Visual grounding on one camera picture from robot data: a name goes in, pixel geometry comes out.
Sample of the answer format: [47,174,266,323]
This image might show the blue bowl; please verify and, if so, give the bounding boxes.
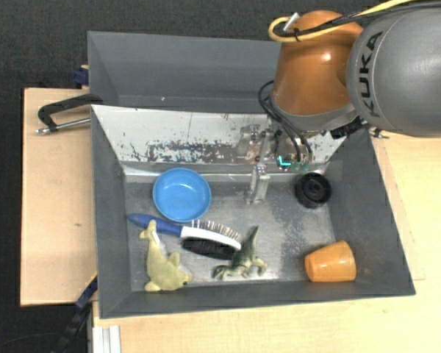
[152,167,212,224]

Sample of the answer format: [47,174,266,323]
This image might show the green toy dinosaur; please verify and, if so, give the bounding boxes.
[212,225,269,282]

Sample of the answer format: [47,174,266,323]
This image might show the grey metal bin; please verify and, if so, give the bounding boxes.
[86,30,417,320]

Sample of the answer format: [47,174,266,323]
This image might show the blue and white brush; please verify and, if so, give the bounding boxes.
[128,213,243,261]

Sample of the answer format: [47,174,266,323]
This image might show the orange cup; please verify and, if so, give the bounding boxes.
[304,239,358,284]

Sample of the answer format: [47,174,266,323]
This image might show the yellow toy dolphin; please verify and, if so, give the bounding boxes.
[139,219,193,293]

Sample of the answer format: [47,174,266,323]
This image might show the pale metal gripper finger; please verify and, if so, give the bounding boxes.
[245,164,263,205]
[256,173,271,203]

